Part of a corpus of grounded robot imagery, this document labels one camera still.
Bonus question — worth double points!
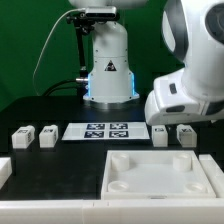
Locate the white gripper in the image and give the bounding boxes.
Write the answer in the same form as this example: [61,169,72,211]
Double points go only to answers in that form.
[145,69,224,126]

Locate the white square table top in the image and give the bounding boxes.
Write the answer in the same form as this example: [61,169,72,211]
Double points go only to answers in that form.
[101,150,217,200]

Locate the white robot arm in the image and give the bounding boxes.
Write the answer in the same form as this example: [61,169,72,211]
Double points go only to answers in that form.
[68,0,224,125]

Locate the white sheet with fiducial tags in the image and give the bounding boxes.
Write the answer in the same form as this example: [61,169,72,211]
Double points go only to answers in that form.
[62,122,149,141]

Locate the black cables at base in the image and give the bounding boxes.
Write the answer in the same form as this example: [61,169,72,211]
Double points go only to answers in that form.
[43,78,88,98]

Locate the white front barrier wall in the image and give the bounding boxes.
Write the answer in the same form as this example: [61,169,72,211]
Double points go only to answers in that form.
[0,199,224,224]

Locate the black camera on stand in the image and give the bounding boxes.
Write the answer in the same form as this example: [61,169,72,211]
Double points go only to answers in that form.
[81,6,117,20]

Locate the black camera stand pole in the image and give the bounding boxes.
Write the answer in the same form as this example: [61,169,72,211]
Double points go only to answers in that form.
[66,13,94,99]

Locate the white camera cable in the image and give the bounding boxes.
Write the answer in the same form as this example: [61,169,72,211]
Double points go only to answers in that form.
[32,7,87,97]

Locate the white left barrier wall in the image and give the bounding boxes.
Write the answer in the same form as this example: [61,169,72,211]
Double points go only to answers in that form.
[0,157,12,189]

